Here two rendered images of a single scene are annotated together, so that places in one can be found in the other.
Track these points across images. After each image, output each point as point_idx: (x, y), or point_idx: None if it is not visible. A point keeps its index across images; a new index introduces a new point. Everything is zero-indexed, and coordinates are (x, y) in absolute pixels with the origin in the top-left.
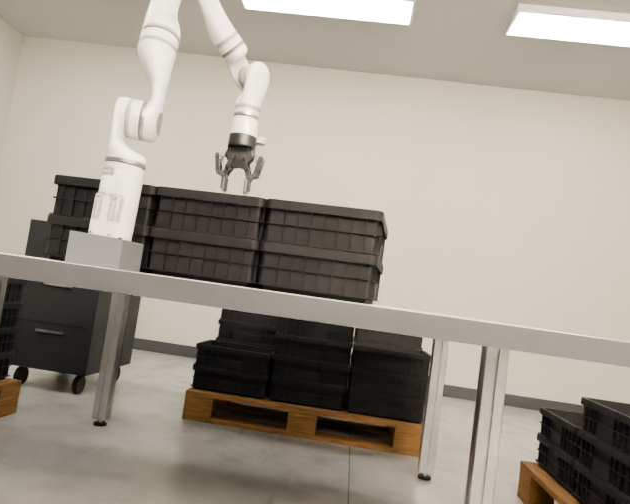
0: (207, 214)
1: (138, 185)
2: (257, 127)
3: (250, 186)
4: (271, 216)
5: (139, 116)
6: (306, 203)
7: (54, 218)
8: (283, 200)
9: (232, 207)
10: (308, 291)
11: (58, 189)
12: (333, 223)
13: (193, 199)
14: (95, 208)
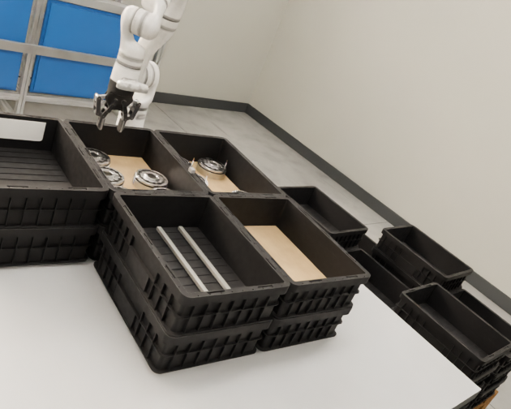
0: (105, 142)
1: (119, 114)
2: (113, 68)
3: (98, 122)
4: (53, 132)
5: None
6: (23, 114)
7: None
8: (45, 117)
9: (88, 132)
10: None
11: (219, 148)
12: None
13: (122, 133)
14: None
